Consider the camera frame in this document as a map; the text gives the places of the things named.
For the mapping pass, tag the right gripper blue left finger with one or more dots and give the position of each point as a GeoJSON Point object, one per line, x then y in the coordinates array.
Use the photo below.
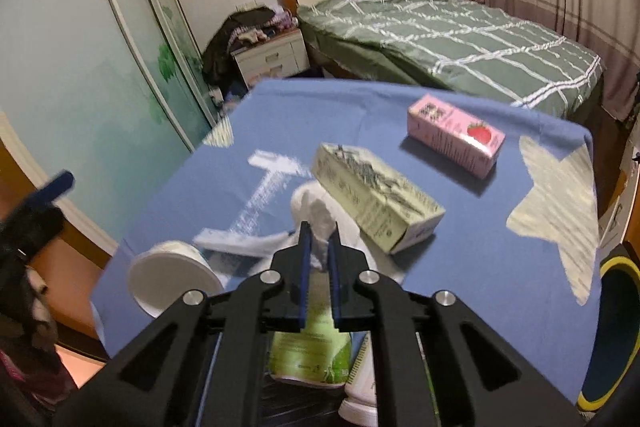
{"type": "Point", "coordinates": [305, 244]}

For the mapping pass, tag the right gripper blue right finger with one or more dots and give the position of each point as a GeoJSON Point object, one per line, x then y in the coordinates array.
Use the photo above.
{"type": "Point", "coordinates": [334, 247]}

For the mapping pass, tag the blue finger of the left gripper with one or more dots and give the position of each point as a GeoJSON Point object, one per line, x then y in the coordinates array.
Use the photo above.
{"type": "Point", "coordinates": [45, 197]}

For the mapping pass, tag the white tissue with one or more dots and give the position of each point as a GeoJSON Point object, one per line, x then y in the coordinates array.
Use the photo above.
{"type": "Point", "coordinates": [312, 203]}

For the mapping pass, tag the green tea carton box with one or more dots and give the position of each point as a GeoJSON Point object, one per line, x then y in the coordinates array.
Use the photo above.
{"type": "Point", "coordinates": [391, 210]}

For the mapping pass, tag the small green carton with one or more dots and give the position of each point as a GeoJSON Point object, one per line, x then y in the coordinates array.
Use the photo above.
{"type": "Point", "coordinates": [319, 355]}

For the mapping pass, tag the paper noodle bowl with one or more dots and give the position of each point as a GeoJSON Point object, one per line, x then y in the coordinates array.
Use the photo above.
{"type": "Point", "coordinates": [161, 275]}

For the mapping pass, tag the white tube with barcode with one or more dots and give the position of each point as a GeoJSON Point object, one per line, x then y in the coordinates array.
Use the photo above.
{"type": "Point", "coordinates": [359, 406]}

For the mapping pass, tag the pink strawberry milk carton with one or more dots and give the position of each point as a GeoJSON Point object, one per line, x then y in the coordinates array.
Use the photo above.
{"type": "Point", "coordinates": [465, 139]}

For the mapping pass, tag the blue white toothpaste tube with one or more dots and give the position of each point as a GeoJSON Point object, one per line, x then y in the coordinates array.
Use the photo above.
{"type": "Point", "coordinates": [239, 244]}

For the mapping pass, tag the yellow rimmed trash bin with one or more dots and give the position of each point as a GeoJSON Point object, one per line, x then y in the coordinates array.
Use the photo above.
{"type": "Point", "coordinates": [617, 338]}

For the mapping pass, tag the clear plastic sheet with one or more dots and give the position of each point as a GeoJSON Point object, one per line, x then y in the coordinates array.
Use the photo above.
{"type": "Point", "coordinates": [277, 171]}

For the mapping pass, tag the sliding wardrobe glass door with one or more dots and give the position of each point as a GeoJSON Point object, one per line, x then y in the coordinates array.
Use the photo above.
{"type": "Point", "coordinates": [109, 90]}

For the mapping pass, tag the blue tablecloth with stars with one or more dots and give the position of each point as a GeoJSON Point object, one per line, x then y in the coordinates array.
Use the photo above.
{"type": "Point", "coordinates": [432, 255]}

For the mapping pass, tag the white bedside cabinet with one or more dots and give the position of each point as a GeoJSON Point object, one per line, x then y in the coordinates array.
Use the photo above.
{"type": "Point", "coordinates": [282, 56]}

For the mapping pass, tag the pile of dark clothes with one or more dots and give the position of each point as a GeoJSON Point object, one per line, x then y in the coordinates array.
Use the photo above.
{"type": "Point", "coordinates": [240, 30]}

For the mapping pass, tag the green plaid duvet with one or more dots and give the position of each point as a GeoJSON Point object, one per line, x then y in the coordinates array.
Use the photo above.
{"type": "Point", "coordinates": [455, 45]}

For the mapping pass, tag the wooden bed with headboard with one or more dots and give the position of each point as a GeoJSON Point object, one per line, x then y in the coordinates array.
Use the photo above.
{"type": "Point", "coordinates": [461, 46]}

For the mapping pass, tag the wooden side desk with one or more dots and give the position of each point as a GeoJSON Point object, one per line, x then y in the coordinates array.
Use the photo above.
{"type": "Point", "coordinates": [614, 223]}

